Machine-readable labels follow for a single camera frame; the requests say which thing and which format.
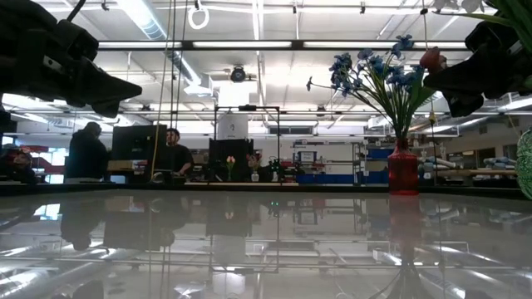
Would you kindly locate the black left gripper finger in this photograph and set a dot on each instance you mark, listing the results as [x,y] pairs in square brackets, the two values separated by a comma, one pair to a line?
[104,111]
[112,85]

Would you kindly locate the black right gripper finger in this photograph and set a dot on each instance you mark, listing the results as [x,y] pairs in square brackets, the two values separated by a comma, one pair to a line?
[453,85]
[463,106]

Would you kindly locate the red tulip with green leaves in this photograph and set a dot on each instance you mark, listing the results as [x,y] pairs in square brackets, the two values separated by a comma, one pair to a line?
[432,60]

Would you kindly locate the leafy white flower bunch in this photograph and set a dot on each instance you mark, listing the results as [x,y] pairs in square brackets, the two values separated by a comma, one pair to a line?
[511,16]

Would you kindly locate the blue artificial flower bunch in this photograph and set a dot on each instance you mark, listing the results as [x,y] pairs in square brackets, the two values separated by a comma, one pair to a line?
[374,74]

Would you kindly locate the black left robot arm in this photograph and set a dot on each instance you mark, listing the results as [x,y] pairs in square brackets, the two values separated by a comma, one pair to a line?
[21,12]

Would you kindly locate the green glass vase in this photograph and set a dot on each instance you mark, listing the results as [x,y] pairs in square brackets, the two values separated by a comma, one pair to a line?
[525,166]

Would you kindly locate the red glass vase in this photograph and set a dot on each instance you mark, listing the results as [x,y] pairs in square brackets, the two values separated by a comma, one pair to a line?
[403,170]

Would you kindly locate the white vase with flowers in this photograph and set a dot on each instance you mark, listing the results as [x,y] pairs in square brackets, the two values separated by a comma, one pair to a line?
[254,166]

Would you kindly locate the person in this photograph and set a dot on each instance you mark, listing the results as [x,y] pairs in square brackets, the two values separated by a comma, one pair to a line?
[178,155]
[87,153]

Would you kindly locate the black monitor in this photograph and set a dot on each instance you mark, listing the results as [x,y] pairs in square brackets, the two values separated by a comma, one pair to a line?
[137,143]

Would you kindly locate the white cylindrical machine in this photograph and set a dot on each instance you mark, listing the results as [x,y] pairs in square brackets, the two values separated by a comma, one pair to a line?
[232,126]

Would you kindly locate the black equipment panel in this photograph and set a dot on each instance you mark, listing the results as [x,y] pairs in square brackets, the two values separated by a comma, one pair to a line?
[241,149]

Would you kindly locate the black overhead light beam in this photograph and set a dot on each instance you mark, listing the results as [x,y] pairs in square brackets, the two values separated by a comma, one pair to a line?
[249,45]

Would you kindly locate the blue bin shelf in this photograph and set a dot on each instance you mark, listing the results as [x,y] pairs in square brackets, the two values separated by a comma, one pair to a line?
[332,178]

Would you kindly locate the metal frame workbench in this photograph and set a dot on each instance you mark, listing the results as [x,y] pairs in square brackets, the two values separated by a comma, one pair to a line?
[474,171]

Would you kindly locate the silver ceiling duct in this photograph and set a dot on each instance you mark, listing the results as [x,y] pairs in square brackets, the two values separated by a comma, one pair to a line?
[145,21]

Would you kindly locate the black overhead camera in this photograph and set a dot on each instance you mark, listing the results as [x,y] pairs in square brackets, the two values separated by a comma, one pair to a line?
[238,74]

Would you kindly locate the black metal stand frame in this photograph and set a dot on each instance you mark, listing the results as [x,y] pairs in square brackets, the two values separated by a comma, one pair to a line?
[247,108]

